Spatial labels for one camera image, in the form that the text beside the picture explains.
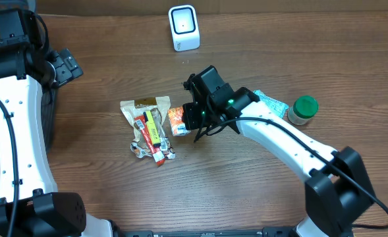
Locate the beige snack pouch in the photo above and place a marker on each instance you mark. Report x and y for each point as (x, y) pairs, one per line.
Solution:
(158, 106)

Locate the yellow highlighter pen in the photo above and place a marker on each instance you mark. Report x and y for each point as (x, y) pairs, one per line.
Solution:
(152, 129)

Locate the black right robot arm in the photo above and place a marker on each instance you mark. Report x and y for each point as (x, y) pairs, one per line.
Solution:
(337, 187)

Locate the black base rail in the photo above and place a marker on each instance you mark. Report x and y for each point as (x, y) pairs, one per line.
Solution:
(207, 233)

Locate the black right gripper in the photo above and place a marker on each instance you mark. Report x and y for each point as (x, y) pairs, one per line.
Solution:
(190, 117)

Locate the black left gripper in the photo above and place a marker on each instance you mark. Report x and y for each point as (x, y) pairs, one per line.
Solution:
(66, 66)

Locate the orange small snack box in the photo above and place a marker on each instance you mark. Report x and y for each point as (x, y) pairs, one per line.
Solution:
(178, 127)

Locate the green lid jar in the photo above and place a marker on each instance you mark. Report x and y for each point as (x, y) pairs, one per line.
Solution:
(303, 110)

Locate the teal plastic packet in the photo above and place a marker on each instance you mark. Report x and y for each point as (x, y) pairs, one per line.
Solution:
(279, 108)

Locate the red snack stick packet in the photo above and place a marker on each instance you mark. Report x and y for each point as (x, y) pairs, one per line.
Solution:
(156, 152)

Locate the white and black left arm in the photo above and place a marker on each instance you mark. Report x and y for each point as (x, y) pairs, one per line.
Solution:
(30, 202)

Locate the white barcode scanner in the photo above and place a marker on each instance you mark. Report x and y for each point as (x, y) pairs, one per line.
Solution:
(184, 28)

